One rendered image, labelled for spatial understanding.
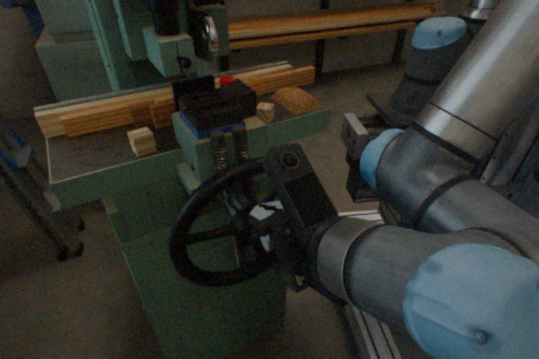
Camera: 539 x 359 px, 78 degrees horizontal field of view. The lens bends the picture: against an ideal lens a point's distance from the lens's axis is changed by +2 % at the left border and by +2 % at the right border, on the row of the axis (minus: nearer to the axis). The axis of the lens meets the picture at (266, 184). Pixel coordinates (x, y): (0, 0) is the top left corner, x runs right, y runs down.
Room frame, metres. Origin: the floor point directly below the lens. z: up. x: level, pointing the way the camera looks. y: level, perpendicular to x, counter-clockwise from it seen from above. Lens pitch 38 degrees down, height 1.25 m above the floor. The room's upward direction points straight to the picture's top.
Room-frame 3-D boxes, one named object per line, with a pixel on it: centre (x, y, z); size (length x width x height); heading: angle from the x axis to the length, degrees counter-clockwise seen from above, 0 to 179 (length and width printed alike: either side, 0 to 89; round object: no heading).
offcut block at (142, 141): (0.55, 0.24, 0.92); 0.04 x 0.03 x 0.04; 127
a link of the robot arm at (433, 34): (0.93, -0.46, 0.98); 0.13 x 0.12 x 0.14; 112
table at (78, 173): (0.64, 0.13, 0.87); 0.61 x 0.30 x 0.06; 120
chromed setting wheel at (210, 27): (0.90, 0.16, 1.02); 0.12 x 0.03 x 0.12; 30
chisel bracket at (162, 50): (0.74, 0.21, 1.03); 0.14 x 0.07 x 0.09; 30
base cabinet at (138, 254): (0.83, 0.26, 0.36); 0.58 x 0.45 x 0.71; 30
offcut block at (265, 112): (0.68, 0.00, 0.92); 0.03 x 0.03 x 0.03; 73
